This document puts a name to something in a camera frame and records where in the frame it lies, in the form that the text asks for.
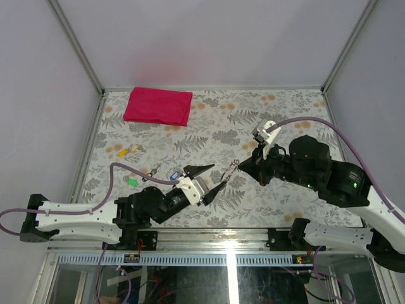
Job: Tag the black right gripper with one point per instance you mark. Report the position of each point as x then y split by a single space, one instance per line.
256 164

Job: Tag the yellow tagged key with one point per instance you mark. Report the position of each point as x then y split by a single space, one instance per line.
134 148
122 153

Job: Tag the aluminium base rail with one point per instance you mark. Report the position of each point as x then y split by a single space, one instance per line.
207 240

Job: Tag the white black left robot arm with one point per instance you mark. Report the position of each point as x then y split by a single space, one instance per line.
110 220

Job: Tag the white slotted cable duct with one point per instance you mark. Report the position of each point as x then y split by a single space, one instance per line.
174 259

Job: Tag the black tagged key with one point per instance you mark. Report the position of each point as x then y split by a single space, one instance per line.
152 172

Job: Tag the metal keyring with clips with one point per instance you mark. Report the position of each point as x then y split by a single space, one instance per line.
230 170

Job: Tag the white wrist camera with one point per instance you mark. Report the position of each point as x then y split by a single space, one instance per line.
265 134
194 190

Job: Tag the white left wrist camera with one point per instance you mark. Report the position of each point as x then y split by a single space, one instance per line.
194 190

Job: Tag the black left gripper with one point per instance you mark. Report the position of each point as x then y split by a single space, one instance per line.
193 173

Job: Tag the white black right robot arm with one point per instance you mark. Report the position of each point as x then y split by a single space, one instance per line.
308 163

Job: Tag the green tagged key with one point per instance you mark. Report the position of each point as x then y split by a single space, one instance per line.
130 180

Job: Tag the folded pink cloth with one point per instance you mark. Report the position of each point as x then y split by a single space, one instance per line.
157 106

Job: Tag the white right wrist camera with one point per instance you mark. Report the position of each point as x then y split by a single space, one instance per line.
265 134

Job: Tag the blue tagged key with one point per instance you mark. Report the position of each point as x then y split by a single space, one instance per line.
174 176

